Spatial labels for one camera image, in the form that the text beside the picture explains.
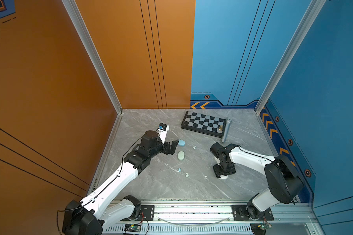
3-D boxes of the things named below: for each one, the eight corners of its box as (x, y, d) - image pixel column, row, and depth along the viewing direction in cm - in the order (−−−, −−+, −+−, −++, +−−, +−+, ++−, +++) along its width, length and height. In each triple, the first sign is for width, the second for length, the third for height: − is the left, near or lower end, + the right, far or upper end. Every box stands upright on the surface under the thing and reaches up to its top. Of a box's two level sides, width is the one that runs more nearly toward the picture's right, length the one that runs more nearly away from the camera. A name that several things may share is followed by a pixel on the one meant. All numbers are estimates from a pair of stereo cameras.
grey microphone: (220, 141, 102) (221, 139, 100) (227, 119, 115) (228, 116, 113) (225, 143, 102) (226, 140, 99) (231, 121, 115) (232, 118, 112)
